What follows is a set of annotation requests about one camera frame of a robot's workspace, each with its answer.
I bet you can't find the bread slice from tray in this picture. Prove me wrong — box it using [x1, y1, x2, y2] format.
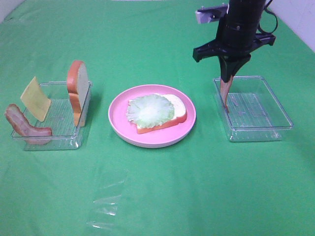
[135, 94, 187, 134]

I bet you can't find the ham strip from tray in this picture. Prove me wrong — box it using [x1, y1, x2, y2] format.
[220, 75, 234, 113]

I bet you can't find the clear plastic bag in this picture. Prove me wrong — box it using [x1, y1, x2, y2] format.
[85, 168, 128, 236]

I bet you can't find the bacon strip from tray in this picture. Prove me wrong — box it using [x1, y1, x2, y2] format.
[4, 104, 52, 145]

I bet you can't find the green tablecloth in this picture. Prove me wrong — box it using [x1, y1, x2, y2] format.
[0, 0, 315, 236]

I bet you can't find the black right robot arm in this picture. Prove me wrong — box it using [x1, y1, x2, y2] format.
[192, 0, 276, 83]

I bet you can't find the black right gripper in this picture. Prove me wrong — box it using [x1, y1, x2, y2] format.
[192, 33, 275, 83]

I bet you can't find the yellow cheese slice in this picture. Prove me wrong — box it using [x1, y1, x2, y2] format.
[20, 76, 51, 122]

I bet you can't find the right clear plastic tray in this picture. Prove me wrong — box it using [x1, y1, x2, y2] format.
[213, 76, 294, 142]

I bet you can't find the bread slice in left tray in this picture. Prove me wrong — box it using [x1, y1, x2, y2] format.
[66, 60, 89, 126]

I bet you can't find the green lettuce leaf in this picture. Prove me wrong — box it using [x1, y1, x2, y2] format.
[126, 94, 175, 128]

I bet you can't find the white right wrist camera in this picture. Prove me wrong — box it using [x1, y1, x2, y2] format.
[195, 4, 229, 24]

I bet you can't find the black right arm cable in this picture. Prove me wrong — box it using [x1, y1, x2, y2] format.
[256, 0, 279, 34]

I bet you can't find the pink round plate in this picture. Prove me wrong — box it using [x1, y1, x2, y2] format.
[108, 85, 196, 148]

